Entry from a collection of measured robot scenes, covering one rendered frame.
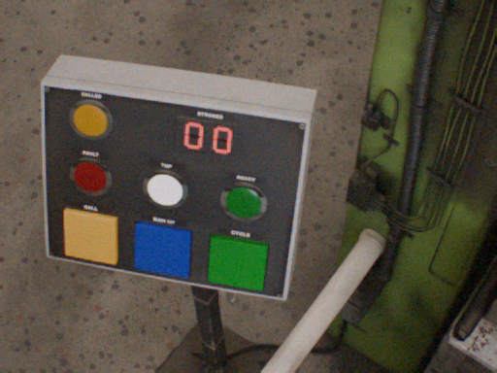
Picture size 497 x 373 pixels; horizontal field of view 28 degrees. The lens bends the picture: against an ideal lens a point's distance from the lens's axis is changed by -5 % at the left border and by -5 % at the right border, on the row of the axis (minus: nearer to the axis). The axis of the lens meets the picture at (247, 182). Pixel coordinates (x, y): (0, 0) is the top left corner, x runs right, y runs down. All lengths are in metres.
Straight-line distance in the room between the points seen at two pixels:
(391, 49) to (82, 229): 0.47
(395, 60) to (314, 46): 1.41
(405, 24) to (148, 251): 0.45
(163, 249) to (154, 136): 0.16
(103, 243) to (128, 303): 1.05
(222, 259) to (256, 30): 1.48
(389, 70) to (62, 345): 1.29
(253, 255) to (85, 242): 0.23
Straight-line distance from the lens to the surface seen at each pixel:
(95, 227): 1.36
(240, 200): 1.29
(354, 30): 2.78
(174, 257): 1.36
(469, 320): 1.41
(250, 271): 1.35
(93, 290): 2.44
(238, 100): 1.24
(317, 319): 1.71
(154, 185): 1.30
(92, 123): 1.28
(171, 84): 1.27
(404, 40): 1.29
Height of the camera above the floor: 2.25
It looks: 63 degrees down
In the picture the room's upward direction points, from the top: 1 degrees counter-clockwise
